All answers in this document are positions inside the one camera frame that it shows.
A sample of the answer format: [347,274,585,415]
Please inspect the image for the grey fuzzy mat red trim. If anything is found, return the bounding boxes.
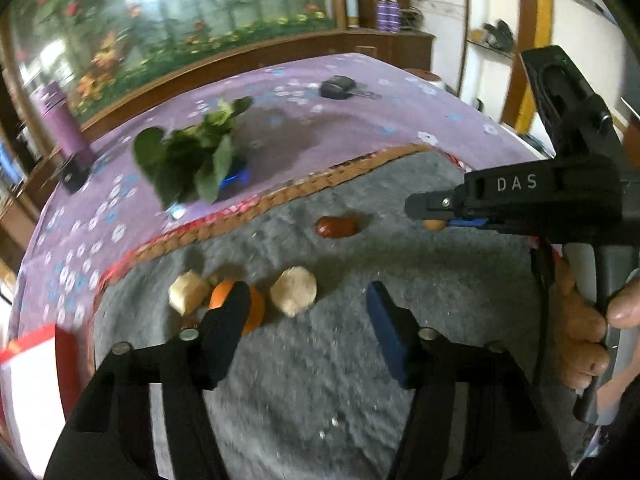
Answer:
[91,152,540,479]

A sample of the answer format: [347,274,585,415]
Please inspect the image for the glass floral display panel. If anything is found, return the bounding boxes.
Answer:
[8,0,335,122]

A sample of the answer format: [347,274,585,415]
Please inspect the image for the purple water bottle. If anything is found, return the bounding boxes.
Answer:
[32,80,96,168]

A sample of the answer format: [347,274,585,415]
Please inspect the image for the black car key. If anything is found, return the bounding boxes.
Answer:
[319,75,381,101]

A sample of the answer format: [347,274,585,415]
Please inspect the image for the purple floral tablecloth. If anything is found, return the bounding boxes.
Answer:
[9,53,537,338]

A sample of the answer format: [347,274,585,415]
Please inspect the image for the green leafy vegetable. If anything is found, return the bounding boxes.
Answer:
[132,96,253,208]

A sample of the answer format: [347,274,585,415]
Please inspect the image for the red white shallow box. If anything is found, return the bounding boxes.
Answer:
[1,324,81,479]

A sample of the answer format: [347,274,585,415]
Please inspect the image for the black bottle base holder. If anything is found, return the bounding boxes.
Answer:
[53,151,96,195]

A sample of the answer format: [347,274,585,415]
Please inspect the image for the person's right hand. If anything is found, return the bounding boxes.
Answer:
[555,258,639,389]

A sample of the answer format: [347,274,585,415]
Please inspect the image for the beige fruit chunk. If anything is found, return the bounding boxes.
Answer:
[168,270,209,316]
[269,266,318,318]

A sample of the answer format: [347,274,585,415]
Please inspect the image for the purple spray cans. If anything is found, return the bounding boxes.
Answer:
[376,0,401,34]

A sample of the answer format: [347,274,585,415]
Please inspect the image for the red jujube date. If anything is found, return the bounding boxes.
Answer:
[424,220,448,232]
[316,216,360,240]

